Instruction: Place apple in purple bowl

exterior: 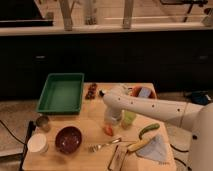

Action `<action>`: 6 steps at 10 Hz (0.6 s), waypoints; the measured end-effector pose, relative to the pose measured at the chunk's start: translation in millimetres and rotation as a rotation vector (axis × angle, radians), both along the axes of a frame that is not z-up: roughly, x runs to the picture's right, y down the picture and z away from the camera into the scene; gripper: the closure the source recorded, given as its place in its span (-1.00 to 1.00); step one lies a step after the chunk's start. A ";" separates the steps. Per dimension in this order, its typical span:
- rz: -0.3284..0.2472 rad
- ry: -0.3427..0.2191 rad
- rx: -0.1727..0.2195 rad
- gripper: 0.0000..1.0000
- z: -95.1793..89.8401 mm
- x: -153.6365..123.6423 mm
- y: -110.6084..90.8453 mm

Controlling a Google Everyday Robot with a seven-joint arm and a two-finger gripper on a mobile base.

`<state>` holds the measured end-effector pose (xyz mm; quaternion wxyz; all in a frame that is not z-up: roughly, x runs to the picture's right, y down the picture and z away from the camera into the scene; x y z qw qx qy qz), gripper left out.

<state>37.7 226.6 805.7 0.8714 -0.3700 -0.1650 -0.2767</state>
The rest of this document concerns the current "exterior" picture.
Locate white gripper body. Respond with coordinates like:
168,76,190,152
104,107,122,125

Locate red orange apple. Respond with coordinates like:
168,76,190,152
104,125,114,136

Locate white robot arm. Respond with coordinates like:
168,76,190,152
103,86,213,171

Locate purple bowl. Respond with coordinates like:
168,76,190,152
55,126,82,154

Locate green plastic cup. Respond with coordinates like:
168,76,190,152
121,110,136,129

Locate dark red grapes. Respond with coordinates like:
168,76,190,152
85,83,97,100

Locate silver fork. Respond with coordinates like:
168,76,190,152
88,138,122,153

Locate blue sponge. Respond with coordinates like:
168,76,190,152
138,87,151,98

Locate wooden block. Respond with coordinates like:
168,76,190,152
108,145,127,171

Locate yellow banana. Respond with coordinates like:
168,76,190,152
127,138,151,152

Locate green plastic tray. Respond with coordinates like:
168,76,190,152
37,73,84,115

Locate light blue cloth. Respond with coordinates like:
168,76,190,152
136,134,167,162

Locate small metal cup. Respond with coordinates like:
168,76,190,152
36,116,51,132

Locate white paper cup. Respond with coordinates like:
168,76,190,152
27,133,48,154

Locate blue bag on floor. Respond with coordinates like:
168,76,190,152
191,92,212,105

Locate black cable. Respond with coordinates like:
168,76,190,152
0,119,26,146

